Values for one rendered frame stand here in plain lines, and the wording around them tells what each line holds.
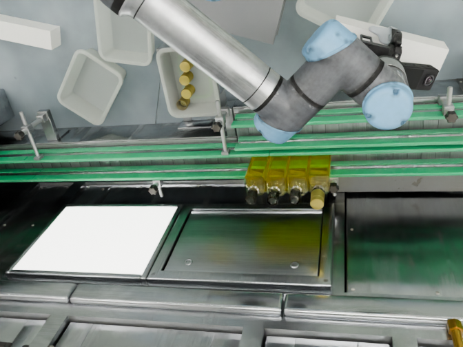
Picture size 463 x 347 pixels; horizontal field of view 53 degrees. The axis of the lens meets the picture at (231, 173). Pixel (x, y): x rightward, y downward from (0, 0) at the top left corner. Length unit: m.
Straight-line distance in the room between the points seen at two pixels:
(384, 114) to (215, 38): 0.29
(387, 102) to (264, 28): 0.66
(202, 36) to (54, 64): 1.04
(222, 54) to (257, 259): 0.64
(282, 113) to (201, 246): 0.63
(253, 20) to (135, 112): 0.56
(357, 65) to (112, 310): 0.84
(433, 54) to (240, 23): 0.53
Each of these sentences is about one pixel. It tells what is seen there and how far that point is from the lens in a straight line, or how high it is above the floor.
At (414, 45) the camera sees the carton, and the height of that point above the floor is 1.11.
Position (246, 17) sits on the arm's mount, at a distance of 1.34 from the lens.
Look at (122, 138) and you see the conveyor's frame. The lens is 1.59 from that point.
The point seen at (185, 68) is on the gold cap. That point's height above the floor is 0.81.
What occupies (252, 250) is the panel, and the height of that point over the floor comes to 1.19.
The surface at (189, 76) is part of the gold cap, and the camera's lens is 1.49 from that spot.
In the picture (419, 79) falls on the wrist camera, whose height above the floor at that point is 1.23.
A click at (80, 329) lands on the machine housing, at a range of 1.27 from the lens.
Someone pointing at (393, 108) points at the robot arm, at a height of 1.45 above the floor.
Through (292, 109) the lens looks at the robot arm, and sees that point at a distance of 0.78.
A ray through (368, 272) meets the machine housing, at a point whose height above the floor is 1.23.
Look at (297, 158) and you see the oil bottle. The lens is 1.35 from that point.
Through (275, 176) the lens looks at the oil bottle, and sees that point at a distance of 1.27.
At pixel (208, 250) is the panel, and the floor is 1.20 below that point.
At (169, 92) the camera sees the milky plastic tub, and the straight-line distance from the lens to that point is 1.51.
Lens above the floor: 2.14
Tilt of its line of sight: 56 degrees down
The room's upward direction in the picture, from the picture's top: 158 degrees counter-clockwise
